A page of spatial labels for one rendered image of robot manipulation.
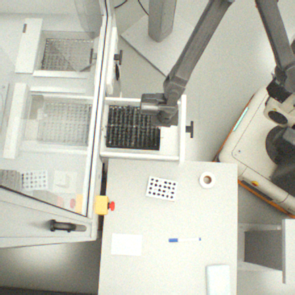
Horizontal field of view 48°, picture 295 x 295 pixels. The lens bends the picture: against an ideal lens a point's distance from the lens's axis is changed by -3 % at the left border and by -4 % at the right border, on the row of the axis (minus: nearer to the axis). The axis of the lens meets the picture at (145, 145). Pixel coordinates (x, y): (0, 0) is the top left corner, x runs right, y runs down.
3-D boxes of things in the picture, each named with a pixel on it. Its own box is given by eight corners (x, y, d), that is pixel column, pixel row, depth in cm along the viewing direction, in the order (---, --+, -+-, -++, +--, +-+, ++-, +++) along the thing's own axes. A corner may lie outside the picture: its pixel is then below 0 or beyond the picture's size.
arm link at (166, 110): (178, 113, 113) (178, 97, 114) (158, 111, 112) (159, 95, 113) (174, 120, 119) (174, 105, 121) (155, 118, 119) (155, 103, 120)
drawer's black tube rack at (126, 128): (160, 113, 149) (161, 108, 143) (159, 152, 144) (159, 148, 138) (110, 110, 149) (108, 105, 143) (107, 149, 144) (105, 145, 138)
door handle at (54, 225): (88, 223, 86) (74, 220, 67) (87, 234, 85) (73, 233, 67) (70, 222, 86) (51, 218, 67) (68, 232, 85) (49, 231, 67)
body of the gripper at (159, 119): (150, 108, 126) (153, 101, 119) (177, 110, 127) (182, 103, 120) (149, 124, 125) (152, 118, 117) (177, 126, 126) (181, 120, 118)
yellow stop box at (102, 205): (110, 197, 139) (108, 195, 132) (109, 215, 137) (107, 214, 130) (98, 197, 139) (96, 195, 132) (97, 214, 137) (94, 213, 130)
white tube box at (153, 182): (177, 183, 149) (178, 182, 145) (173, 201, 146) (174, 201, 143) (149, 177, 149) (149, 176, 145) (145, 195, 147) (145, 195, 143)
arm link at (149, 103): (180, 91, 107) (176, 80, 114) (143, 88, 106) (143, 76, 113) (174, 122, 114) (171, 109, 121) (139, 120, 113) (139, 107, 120)
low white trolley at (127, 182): (206, 186, 225) (237, 163, 151) (203, 282, 209) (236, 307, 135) (119, 182, 225) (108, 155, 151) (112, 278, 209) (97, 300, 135)
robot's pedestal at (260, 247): (280, 224, 218) (345, 219, 145) (280, 270, 211) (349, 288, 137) (236, 222, 219) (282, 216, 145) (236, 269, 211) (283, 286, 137)
